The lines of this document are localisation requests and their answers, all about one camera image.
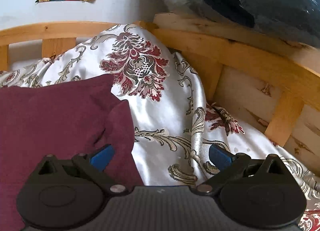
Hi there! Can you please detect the maroon long-sleeve garment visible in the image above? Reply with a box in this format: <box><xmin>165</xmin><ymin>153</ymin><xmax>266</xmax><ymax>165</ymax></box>
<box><xmin>1</xmin><ymin>74</ymin><xmax>143</xmax><ymax>230</ymax></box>

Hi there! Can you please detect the white floral satin bedspread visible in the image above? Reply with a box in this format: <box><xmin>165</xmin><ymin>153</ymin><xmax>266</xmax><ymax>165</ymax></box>
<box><xmin>1</xmin><ymin>25</ymin><xmax>319</xmax><ymax>230</ymax></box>

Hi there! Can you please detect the wooden bed frame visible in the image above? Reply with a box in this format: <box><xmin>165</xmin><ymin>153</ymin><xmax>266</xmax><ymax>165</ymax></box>
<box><xmin>1</xmin><ymin>14</ymin><xmax>319</xmax><ymax>175</ymax></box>

